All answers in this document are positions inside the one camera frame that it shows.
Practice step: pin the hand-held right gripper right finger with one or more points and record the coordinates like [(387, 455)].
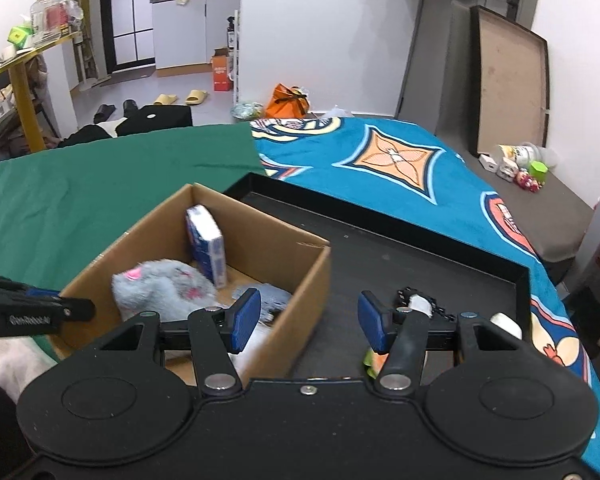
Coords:
[(372, 322)]

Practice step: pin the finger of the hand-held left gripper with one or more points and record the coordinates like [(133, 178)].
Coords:
[(77, 310), (42, 292)]

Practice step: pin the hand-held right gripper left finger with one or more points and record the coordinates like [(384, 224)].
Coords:
[(245, 321)]

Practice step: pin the black and white small plush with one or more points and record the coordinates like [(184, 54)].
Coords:
[(420, 302)]

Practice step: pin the black shallow tray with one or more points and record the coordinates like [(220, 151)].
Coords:
[(380, 255)]

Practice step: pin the brown cardboard box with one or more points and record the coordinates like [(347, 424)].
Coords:
[(280, 250)]

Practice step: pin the grey fluffy plush toy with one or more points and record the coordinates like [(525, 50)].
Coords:
[(155, 285)]

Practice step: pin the white sock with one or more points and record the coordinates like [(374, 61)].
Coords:
[(507, 325)]

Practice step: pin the cream white fleece blanket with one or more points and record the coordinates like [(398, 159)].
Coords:
[(10, 360)]

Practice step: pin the green bed cloth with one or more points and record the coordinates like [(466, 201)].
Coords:
[(80, 185)]

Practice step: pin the blue patterned blanket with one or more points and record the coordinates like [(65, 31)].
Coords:
[(430, 170)]

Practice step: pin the black and white clothing pile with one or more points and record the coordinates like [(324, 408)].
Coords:
[(90, 135)]

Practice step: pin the black slipper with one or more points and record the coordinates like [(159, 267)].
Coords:
[(104, 114), (130, 108)]

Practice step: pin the white charger plug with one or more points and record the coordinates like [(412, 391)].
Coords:
[(489, 163)]

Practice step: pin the yellow side table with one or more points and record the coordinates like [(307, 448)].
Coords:
[(25, 90)]

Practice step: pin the grey low mattress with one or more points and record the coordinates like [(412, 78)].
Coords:
[(545, 210)]

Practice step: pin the small red toys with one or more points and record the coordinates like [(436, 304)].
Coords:
[(526, 181)]

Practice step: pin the clear bag with green contents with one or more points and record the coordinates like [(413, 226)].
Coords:
[(247, 111)]

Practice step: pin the clear crumpled plastic bag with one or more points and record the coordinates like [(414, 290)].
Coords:
[(336, 112)]

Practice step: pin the orange gift bag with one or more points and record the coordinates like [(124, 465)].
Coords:
[(286, 102)]

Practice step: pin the yellow slipper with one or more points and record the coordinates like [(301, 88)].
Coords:
[(166, 99), (196, 97)]

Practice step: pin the orange cardboard carton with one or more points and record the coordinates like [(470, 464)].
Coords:
[(221, 72)]

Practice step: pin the grey leaning board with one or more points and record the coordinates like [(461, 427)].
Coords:
[(440, 75)]

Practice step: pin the small green box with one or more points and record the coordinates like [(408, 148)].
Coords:
[(20, 36)]

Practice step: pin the white storage rack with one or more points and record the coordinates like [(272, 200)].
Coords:
[(236, 60)]

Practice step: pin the large black framed brown tray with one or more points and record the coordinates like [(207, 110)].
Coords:
[(512, 85)]

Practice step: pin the large glass jar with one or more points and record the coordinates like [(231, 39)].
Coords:
[(50, 15)]

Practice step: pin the black framed sliding door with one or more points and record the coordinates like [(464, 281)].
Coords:
[(130, 20)]

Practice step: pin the white kitchen cabinet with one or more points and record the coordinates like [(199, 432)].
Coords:
[(185, 35)]

